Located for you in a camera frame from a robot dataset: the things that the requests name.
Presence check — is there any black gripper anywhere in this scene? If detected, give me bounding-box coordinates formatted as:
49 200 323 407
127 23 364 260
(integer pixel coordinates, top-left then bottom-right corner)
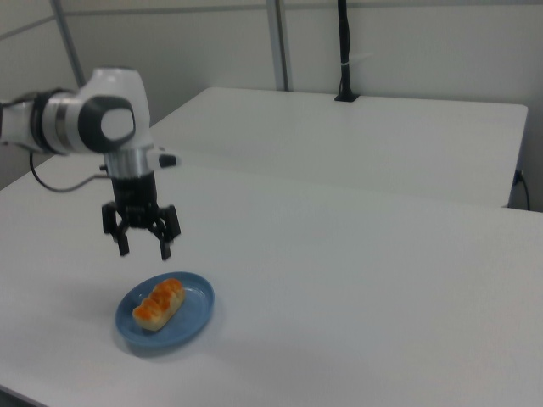
100 169 182 261

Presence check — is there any orange glazed bread loaf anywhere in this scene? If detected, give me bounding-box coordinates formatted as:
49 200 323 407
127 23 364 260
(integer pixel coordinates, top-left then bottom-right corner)
132 278 187 332

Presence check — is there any blue oval plate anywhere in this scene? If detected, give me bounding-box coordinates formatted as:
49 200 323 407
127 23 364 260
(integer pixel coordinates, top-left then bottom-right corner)
115 270 216 346

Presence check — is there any white adjoining table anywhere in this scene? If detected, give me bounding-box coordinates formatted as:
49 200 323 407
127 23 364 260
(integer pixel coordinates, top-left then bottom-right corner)
148 86 529 209

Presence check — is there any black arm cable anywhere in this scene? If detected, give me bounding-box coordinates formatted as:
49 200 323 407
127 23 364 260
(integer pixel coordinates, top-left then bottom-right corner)
29 151 112 193

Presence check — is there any grey slanted partition post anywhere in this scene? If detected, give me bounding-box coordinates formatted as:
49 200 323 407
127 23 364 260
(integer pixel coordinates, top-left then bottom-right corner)
52 0 86 89

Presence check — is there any grey partition frame post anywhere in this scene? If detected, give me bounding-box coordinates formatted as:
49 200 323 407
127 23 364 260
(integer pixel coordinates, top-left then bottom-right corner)
266 0 294 92

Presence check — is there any black camera stand pole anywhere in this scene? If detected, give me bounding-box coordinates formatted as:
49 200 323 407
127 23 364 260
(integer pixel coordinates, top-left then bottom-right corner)
333 0 360 103

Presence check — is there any black wall power cable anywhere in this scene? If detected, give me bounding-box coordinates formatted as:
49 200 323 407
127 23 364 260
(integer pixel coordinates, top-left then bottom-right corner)
513 170 532 210

